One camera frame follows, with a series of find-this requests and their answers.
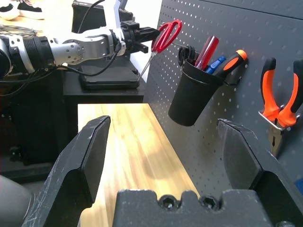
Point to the blue tape roll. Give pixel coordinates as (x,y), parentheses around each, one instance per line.
(299,184)

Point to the black plastic cup holder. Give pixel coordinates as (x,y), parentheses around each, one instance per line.
(191,99)

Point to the black white sneaker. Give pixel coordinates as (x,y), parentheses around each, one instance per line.
(30,9)

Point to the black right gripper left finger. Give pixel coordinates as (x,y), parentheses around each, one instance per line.
(71,165)

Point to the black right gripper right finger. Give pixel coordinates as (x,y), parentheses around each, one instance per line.
(239,156)

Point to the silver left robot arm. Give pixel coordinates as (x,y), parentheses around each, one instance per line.
(71,49)

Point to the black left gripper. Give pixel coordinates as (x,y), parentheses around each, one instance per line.
(130,37)

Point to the flat black equipment case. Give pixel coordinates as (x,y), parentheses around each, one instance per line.
(109,78)

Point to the grey metal pegboard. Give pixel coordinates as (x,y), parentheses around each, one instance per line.
(236,28)

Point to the orange black long-nose pliers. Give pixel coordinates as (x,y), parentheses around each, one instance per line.
(268,94)

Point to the black equipment box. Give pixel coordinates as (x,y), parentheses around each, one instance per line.
(94,16)

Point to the black side cabinet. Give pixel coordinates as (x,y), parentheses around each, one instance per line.
(42,118)

